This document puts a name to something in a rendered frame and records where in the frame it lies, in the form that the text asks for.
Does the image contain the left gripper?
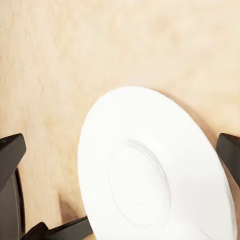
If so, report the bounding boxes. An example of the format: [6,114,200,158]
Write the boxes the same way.
[20,216,94,240]

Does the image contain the saucer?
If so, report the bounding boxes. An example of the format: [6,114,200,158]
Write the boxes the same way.
[77,85,238,240]

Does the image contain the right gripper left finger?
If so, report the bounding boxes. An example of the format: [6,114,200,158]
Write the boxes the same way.
[0,133,27,192]

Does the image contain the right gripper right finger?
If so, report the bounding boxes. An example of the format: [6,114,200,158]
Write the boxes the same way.
[215,132,240,188]

